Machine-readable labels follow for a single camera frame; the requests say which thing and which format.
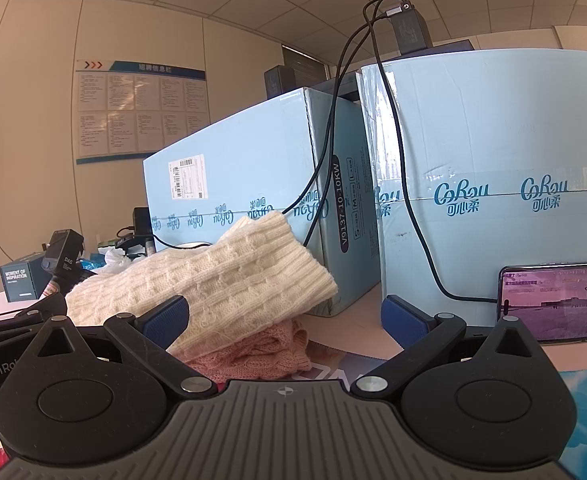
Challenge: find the pink knitted sweater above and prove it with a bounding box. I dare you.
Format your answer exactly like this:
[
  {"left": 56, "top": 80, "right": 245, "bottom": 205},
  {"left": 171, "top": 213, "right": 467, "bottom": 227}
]
[{"left": 173, "top": 317, "right": 314, "bottom": 382}]

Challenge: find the black smartphone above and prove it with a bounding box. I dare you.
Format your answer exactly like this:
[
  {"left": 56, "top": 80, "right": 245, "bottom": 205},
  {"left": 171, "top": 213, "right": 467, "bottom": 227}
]
[{"left": 497, "top": 260, "right": 587, "bottom": 345}]

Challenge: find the long black cable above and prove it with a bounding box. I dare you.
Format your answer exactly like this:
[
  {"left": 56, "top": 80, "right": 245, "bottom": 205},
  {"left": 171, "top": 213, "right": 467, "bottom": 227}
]
[{"left": 150, "top": 0, "right": 409, "bottom": 252}]

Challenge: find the black power adapter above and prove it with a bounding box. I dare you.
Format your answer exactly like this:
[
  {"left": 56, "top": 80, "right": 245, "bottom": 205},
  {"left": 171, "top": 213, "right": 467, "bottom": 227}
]
[{"left": 391, "top": 1, "right": 431, "bottom": 56}]

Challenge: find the light blue cardboard box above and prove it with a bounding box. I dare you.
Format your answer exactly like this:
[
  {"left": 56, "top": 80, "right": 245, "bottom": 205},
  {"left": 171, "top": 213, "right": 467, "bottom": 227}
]
[{"left": 356, "top": 49, "right": 587, "bottom": 332}]

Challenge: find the black charging cable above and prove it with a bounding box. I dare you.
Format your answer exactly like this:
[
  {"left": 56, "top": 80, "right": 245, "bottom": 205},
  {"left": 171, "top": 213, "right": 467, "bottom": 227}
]
[{"left": 363, "top": 0, "right": 500, "bottom": 304}]

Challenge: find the black spare gripper device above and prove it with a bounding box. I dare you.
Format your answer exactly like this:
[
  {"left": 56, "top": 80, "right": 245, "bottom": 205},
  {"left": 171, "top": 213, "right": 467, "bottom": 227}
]
[{"left": 40, "top": 229, "right": 99, "bottom": 306}]

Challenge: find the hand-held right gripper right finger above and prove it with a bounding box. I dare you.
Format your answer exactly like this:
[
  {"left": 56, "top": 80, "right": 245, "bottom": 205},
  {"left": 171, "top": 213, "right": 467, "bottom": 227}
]
[{"left": 351, "top": 296, "right": 547, "bottom": 397}]

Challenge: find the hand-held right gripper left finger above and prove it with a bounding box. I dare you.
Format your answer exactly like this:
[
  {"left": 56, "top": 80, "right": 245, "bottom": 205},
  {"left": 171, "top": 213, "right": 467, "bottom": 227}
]
[{"left": 28, "top": 296, "right": 217, "bottom": 401}]

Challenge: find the small black box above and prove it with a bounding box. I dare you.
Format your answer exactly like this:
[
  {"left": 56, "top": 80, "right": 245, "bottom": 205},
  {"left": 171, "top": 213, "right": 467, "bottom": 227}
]
[{"left": 132, "top": 207, "right": 154, "bottom": 237}]

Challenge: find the white plastic bag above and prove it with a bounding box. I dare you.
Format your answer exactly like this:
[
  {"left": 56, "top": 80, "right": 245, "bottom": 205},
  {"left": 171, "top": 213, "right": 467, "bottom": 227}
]
[{"left": 104, "top": 250, "right": 135, "bottom": 274}]

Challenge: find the dark teal box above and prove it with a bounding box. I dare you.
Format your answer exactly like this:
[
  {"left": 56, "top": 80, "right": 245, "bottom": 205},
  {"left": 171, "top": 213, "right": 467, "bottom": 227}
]
[{"left": 0, "top": 254, "right": 49, "bottom": 304}]

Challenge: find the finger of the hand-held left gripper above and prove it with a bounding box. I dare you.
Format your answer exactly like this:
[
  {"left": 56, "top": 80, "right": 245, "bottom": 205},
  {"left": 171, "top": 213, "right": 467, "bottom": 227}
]
[{"left": 0, "top": 292, "right": 70, "bottom": 357}]

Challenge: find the light blue box with label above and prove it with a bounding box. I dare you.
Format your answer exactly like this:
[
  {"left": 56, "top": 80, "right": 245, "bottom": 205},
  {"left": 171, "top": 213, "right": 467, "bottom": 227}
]
[{"left": 143, "top": 86, "right": 381, "bottom": 318}]

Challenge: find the wall poster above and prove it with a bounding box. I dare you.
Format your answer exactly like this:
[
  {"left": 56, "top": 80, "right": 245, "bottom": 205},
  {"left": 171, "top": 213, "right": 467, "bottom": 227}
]
[{"left": 76, "top": 59, "right": 210, "bottom": 166}]

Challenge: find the dark window blind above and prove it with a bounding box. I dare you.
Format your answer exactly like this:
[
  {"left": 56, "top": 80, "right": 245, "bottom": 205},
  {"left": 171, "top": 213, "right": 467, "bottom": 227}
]
[{"left": 282, "top": 45, "right": 335, "bottom": 82}]

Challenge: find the cream knitted sweater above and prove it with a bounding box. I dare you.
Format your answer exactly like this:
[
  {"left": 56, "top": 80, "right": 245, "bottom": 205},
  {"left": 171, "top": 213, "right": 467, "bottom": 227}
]
[{"left": 66, "top": 210, "right": 339, "bottom": 356}]

